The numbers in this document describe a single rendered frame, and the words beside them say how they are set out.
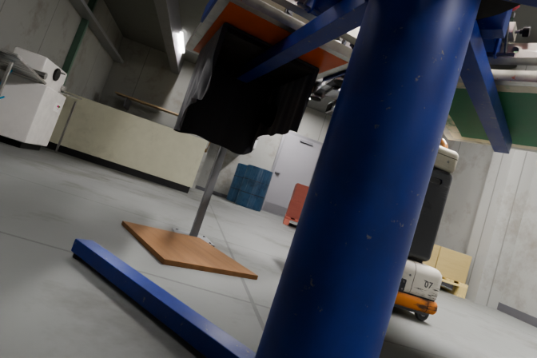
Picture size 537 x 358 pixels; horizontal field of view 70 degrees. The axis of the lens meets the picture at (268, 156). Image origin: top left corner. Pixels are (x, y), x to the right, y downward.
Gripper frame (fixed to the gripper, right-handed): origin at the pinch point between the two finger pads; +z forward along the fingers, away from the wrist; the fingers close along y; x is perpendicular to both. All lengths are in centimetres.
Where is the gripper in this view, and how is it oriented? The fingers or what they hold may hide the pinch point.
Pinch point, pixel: (287, 12)
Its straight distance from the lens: 168.9
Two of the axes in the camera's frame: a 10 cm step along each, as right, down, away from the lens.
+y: -3.7, -0.2, 9.3
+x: -8.8, -3.3, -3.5
